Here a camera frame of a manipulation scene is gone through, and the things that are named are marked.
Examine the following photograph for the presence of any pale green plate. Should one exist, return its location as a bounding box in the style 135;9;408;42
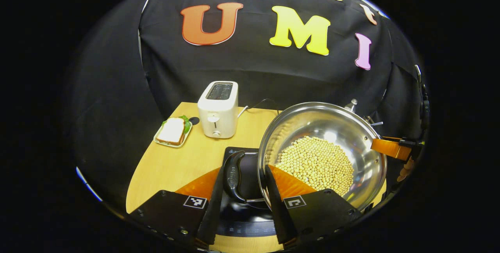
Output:
154;116;193;148

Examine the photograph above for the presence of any steel pot with black handle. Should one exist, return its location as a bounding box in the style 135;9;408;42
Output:
223;102;388;211

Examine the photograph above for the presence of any white toaster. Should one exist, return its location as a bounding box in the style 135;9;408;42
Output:
197;81;239;139

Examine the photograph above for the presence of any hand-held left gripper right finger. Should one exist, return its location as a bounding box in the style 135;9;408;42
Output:
265;164;362;248

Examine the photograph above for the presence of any pile of soybeans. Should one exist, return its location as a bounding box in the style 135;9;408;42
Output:
275;136;355;197

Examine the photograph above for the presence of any sandwich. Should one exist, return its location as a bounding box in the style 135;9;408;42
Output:
157;117;186;145

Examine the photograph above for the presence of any black induction cooktop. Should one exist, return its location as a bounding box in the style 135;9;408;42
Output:
217;146;282;238

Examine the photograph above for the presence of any black toaster cable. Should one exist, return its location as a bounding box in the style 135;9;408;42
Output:
237;98;280;118

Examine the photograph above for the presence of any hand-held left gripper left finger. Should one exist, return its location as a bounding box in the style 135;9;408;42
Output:
127;166;225;250

